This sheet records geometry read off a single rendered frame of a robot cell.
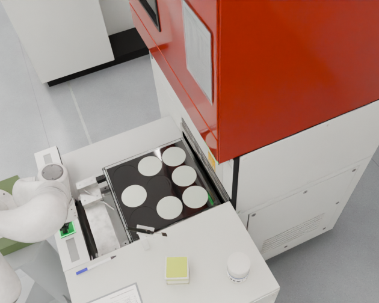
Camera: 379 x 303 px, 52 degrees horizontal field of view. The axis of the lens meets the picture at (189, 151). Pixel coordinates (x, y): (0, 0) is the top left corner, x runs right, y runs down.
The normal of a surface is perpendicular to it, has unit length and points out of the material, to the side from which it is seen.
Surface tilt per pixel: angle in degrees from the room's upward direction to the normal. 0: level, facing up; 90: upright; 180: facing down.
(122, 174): 0
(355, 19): 90
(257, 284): 0
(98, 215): 0
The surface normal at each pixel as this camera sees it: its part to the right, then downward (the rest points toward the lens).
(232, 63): 0.40, 0.72
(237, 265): -0.06, -0.59
